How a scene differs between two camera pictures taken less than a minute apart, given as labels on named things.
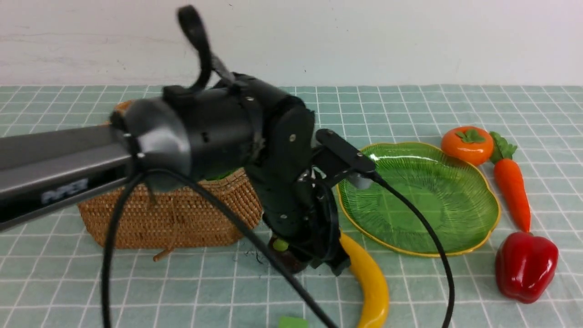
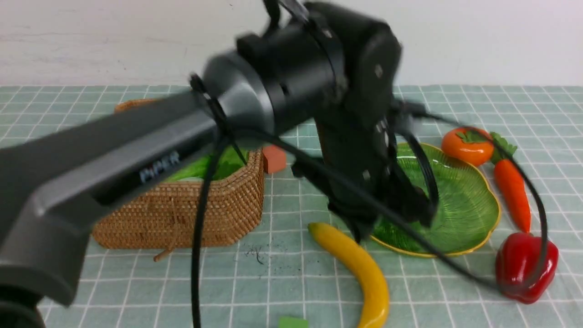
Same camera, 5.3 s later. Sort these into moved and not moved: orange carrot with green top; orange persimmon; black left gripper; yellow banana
Moved: black left gripper
Not moved: yellow banana; orange persimmon; orange carrot with green top
